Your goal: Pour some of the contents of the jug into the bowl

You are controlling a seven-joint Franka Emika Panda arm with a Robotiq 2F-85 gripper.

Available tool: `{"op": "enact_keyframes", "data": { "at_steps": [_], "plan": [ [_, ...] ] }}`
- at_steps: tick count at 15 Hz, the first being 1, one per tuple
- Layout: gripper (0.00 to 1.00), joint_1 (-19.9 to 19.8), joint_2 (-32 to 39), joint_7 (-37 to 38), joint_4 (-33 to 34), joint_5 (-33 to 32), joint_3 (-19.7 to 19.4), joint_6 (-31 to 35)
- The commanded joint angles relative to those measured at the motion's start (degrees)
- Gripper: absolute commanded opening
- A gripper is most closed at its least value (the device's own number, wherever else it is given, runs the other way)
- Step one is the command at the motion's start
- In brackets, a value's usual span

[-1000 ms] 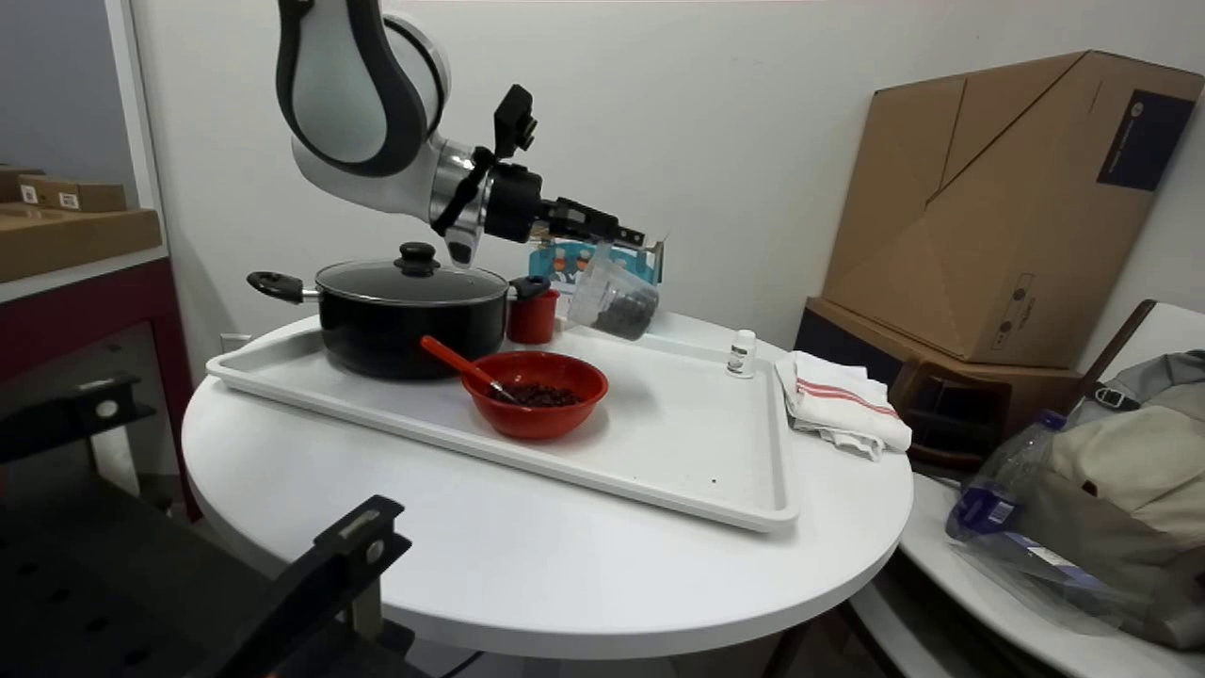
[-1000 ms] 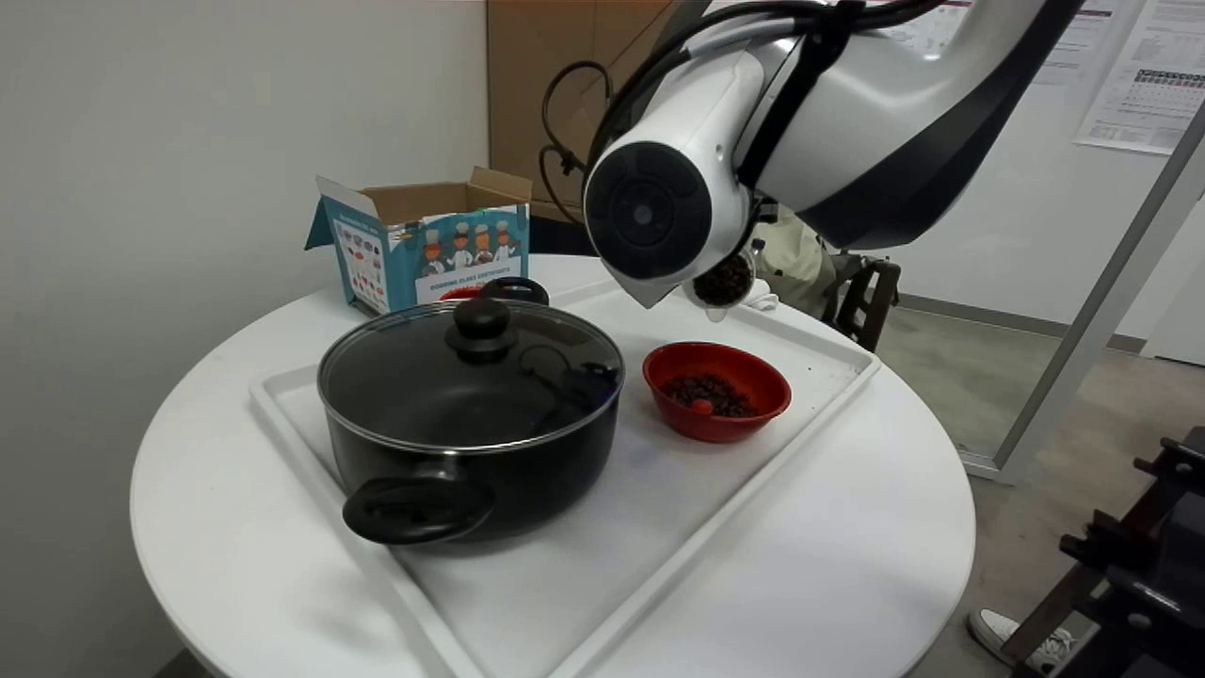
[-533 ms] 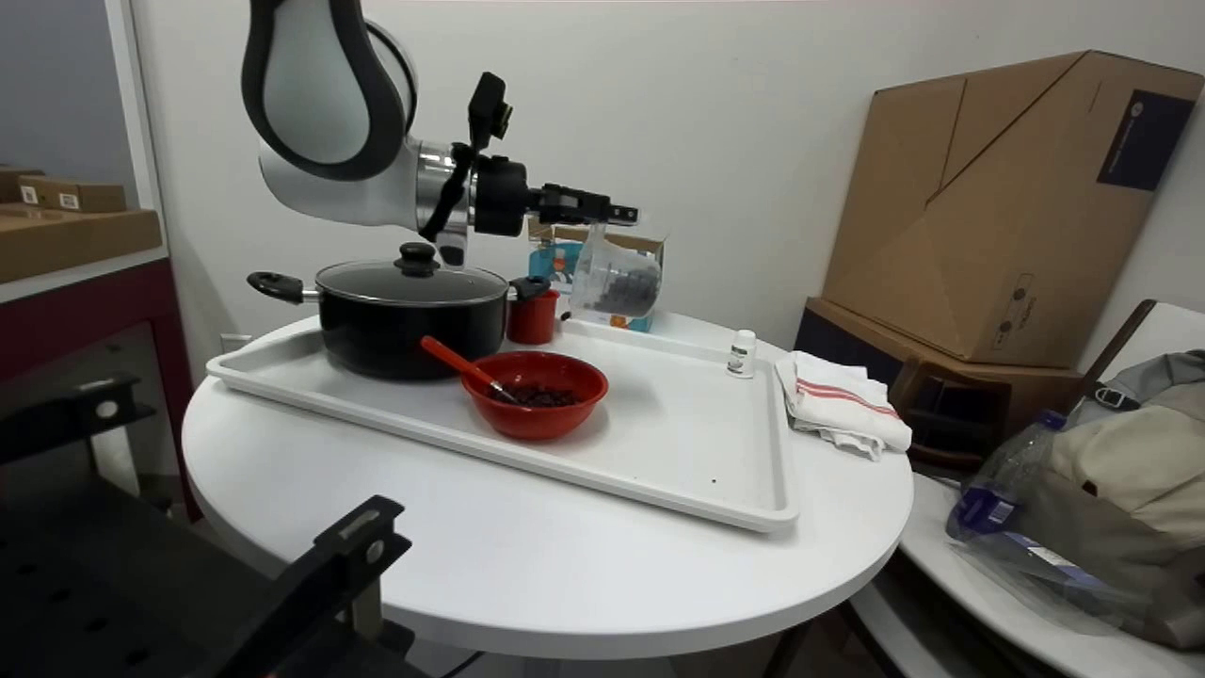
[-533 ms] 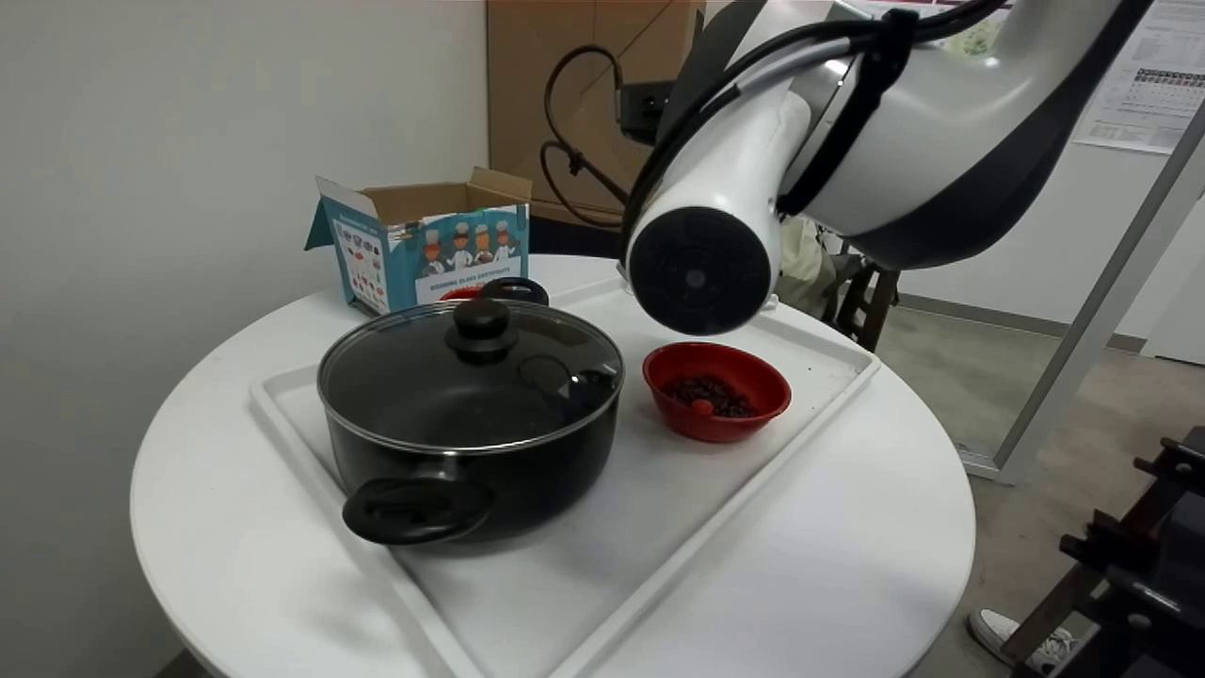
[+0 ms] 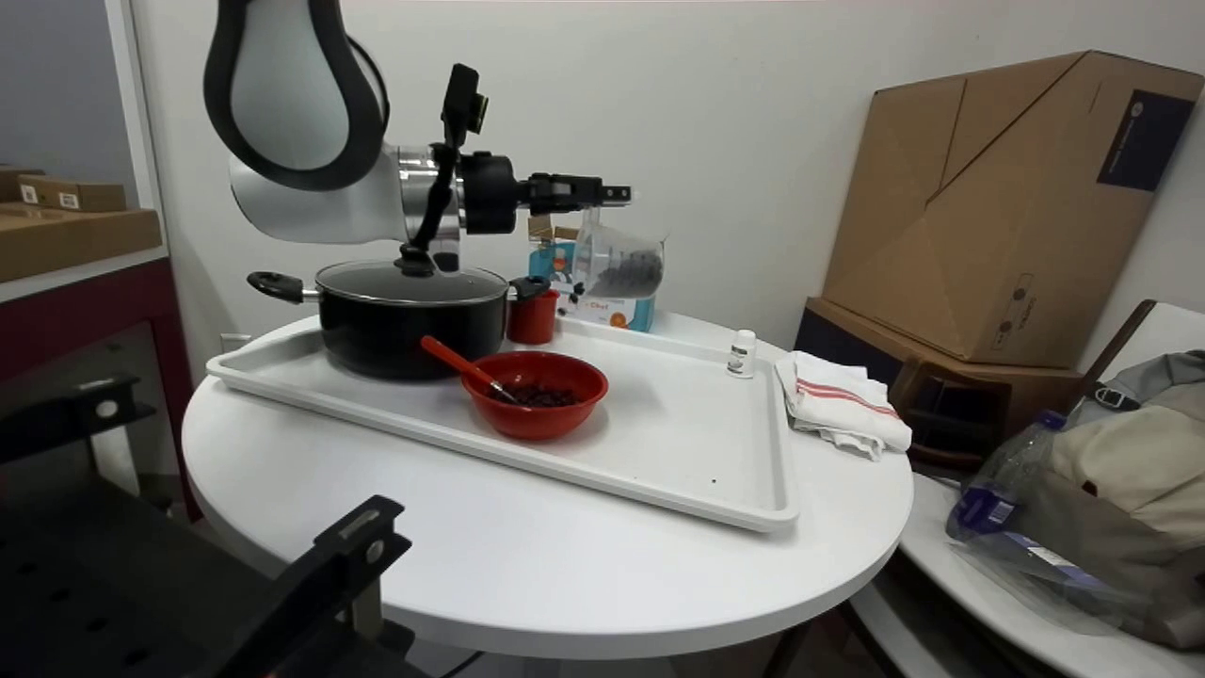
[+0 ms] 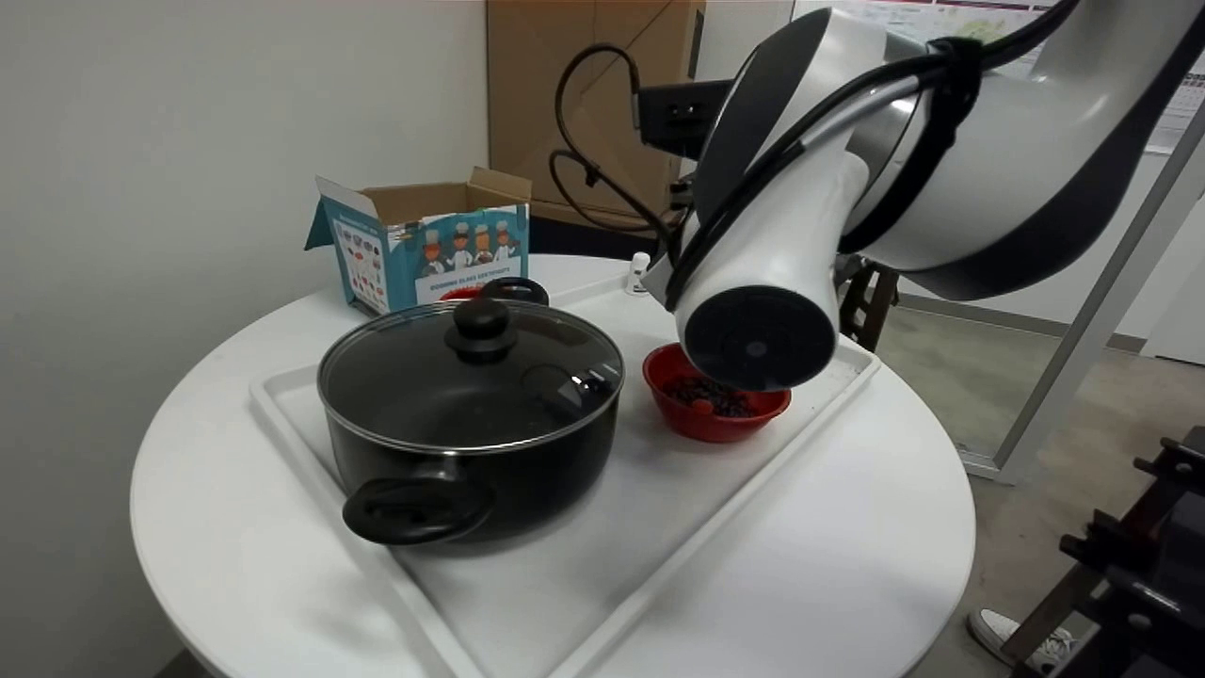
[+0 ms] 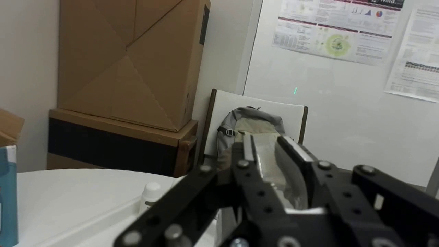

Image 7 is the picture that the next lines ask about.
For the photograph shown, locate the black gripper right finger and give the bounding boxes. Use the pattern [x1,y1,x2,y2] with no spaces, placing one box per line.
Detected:
[276,134,439,247]

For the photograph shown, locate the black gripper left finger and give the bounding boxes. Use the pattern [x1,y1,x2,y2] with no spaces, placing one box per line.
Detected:
[112,141,277,247]

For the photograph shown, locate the grey metal pole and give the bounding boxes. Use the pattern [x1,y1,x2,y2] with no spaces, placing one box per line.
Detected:
[424,156,439,198]

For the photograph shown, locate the grey beige backpack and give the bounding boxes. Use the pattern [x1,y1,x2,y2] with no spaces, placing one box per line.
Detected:
[215,105,288,183]

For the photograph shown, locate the small white bottle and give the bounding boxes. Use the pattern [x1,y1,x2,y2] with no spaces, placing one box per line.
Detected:
[137,179,165,215]

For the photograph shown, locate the white board brown edge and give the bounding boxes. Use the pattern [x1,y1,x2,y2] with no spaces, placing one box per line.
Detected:
[203,87,310,161]

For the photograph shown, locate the flat black brown box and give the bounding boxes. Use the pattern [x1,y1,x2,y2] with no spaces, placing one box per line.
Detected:
[45,106,199,178]

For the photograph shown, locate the white plastic tray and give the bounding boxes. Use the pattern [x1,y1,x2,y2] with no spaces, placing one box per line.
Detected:
[40,198,221,247]

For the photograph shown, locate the white text poster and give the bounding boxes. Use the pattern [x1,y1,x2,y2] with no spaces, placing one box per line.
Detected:
[384,0,439,104]

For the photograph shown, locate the poster with green circle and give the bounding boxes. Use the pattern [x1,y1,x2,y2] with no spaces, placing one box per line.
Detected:
[272,0,406,65]

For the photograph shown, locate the large brown cardboard box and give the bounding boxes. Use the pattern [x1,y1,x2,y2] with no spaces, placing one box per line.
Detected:
[56,0,213,134]

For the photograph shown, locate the blue printed cardboard box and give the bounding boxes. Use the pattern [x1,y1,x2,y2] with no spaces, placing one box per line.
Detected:
[0,108,26,247]

